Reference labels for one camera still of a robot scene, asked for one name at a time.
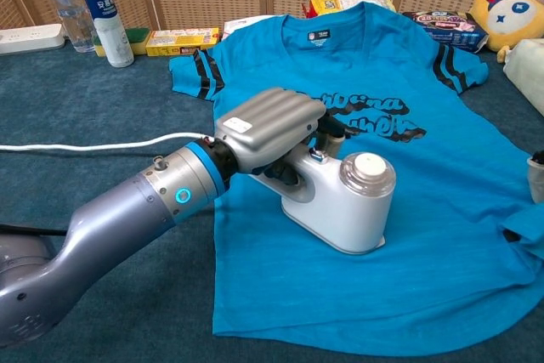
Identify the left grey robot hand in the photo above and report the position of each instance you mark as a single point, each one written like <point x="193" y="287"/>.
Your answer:
<point x="263" y="125"/>

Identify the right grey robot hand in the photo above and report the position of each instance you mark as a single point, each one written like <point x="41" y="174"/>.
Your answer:
<point x="537" y="180"/>

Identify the white handheld steam iron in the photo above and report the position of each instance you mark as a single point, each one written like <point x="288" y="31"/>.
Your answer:
<point x="353" y="214"/>

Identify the blue Carolina Panthers T-shirt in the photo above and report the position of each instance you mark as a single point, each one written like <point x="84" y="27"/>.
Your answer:
<point x="425" y="261"/>

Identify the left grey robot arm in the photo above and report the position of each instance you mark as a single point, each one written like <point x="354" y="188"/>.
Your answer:
<point x="127" y="205"/>

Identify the white pink soft package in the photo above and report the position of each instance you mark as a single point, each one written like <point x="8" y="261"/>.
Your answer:
<point x="238" y="27"/>

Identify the long white cloth pack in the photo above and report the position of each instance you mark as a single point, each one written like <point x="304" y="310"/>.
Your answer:
<point x="529" y="72"/>

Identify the yellow cardboard box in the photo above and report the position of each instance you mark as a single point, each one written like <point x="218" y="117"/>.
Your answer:
<point x="180" y="42"/>

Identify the small red package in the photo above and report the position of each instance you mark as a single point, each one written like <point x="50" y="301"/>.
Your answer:
<point x="306" y="9"/>

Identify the yellow clear snack bag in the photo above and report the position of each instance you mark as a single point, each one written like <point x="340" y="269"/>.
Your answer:
<point x="340" y="2"/>

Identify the green yellow sponge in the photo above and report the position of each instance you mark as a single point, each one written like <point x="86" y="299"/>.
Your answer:
<point x="138" y="40"/>

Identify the dark teal carpeted tabletop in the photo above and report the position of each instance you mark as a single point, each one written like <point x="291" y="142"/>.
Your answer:
<point x="106" y="99"/>

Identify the yellow plush toy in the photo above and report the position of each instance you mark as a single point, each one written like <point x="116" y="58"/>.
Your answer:
<point x="510" y="14"/>

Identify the blue snack package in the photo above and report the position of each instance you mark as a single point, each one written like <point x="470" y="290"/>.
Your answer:
<point x="457" y="29"/>

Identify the white bottle blue cap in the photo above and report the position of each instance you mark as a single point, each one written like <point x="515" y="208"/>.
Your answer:
<point x="110" y="31"/>

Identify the clear plastic water bottle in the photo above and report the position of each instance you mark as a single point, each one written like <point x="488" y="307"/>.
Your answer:
<point x="70" y="10"/>

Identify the white power strip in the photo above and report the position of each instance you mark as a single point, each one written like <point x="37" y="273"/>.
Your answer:
<point x="30" y="38"/>

